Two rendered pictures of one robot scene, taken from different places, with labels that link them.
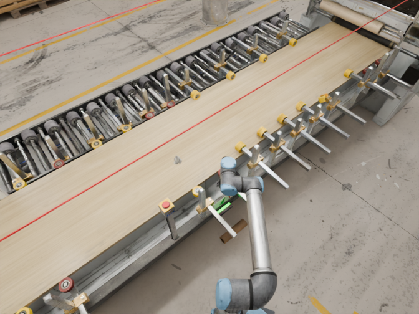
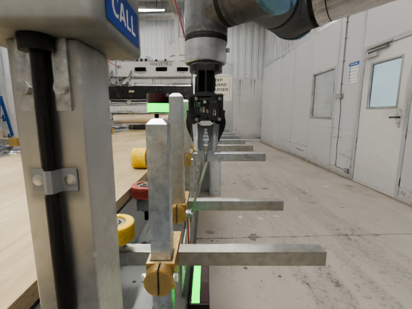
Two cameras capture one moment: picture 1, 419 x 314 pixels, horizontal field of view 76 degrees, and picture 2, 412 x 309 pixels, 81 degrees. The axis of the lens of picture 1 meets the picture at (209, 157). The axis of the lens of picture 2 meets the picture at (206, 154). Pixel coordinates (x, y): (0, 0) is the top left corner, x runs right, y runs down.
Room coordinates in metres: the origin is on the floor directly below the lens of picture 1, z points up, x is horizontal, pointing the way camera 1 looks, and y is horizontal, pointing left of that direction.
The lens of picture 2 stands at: (0.54, 0.31, 1.12)
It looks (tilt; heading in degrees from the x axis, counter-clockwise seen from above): 10 degrees down; 309
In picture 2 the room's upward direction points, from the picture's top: straight up
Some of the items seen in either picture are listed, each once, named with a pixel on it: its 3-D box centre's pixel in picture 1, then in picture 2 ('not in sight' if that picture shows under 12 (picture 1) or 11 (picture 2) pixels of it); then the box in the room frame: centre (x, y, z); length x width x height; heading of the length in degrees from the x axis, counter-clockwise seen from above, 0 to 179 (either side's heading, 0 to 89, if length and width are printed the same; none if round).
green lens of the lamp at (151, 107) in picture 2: not in sight; (158, 107); (1.05, -0.11, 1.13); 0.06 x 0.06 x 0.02
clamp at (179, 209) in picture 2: not in sight; (178, 206); (1.03, -0.16, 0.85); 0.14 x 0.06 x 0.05; 129
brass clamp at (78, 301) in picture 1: (76, 304); not in sight; (0.24, 0.81, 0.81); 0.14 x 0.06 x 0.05; 129
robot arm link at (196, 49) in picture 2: not in sight; (206, 56); (0.88, -0.11, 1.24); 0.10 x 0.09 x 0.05; 39
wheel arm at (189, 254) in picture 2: (214, 214); (213, 255); (0.81, -0.04, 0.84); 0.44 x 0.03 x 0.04; 39
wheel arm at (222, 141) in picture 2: (304, 134); (203, 141); (1.47, -0.79, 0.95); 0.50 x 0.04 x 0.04; 39
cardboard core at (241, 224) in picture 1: (233, 230); not in sight; (0.98, -0.24, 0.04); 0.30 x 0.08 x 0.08; 129
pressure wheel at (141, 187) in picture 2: not in sight; (145, 201); (1.12, -0.11, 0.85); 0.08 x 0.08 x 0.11
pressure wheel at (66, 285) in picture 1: (68, 286); not in sight; (0.33, 0.86, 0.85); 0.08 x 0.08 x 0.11
